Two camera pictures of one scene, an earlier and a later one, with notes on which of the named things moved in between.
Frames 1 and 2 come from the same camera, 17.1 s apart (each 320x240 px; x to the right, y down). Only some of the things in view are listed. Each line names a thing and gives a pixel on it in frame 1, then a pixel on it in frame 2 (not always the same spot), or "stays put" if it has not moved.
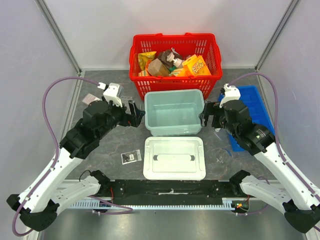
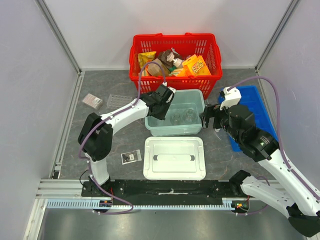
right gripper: (214, 115) stays put
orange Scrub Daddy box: (195, 66) stays put
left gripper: (129, 119) -> (162, 116)
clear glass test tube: (217, 135) stays put
